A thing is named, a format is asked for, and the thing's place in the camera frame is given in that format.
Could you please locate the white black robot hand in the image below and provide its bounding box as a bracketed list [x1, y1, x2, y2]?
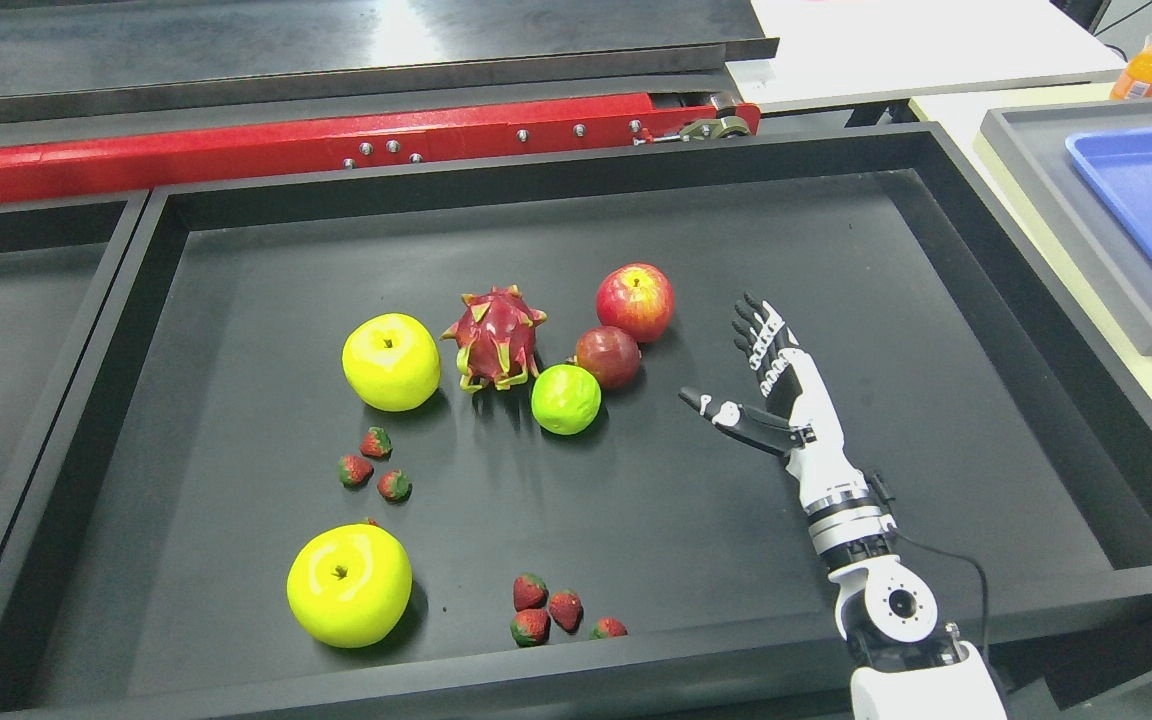
[679, 293, 873, 514]

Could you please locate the green apple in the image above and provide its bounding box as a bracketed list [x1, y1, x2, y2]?
[530, 364, 602, 435]

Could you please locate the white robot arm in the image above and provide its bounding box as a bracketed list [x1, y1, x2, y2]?
[799, 471, 1007, 719]

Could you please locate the dark red apple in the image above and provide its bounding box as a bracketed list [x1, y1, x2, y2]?
[573, 325, 643, 389]

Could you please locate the yellow apple upper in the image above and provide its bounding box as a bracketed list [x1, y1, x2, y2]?
[340, 313, 442, 414]

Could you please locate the yellow apple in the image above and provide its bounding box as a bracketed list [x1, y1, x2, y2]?
[340, 313, 442, 414]
[285, 523, 414, 650]

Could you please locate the yellow apple lower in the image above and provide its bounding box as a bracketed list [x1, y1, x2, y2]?
[285, 523, 414, 650]

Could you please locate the black shelf rack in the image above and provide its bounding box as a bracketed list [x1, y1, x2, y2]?
[0, 0, 1152, 720]

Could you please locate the strawberry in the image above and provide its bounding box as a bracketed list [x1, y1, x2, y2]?
[511, 571, 550, 611]
[376, 469, 412, 503]
[338, 454, 376, 488]
[358, 427, 393, 460]
[509, 609, 550, 647]
[547, 589, 584, 634]
[589, 616, 628, 641]

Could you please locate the dragon fruit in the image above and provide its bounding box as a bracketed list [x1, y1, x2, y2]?
[442, 285, 548, 393]

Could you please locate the grey tray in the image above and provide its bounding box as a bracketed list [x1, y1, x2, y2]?
[980, 100, 1152, 356]

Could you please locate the red metal beam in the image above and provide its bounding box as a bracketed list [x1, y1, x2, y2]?
[0, 92, 761, 202]

